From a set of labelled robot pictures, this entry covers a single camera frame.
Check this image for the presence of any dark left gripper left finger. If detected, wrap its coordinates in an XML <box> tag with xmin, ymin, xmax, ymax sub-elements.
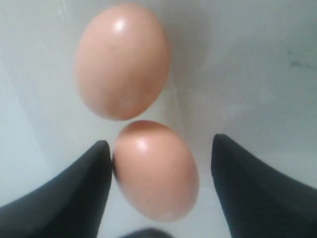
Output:
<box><xmin>0</xmin><ymin>140</ymin><xmax>111</xmax><ymax>238</ymax></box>

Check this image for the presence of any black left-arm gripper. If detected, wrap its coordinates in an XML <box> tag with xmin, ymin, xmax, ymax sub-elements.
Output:
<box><xmin>121</xmin><ymin>228</ymin><xmax>173</xmax><ymax>238</ymax></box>

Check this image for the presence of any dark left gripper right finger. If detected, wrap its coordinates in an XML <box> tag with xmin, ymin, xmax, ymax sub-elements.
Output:
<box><xmin>211</xmin><ymin>134</ymin><xmax>317</xmax><ymax>238</ymax></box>

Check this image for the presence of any brown egg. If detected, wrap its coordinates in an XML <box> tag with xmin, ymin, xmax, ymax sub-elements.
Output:
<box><xmin>113</xmin><ymin>120</ymin><xmax>199</xmax><ymax>222</ymax></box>
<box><xmin>75</xmin><ymin>3</ymin><xmax>171</xmax><ymax>120</ymax></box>

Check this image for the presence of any clear plastic bin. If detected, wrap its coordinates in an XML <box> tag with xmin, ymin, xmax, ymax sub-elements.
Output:
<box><xmin>0</xmin><ymin>0</ymin><xmax>317</xmax><ymax>238</ymax></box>

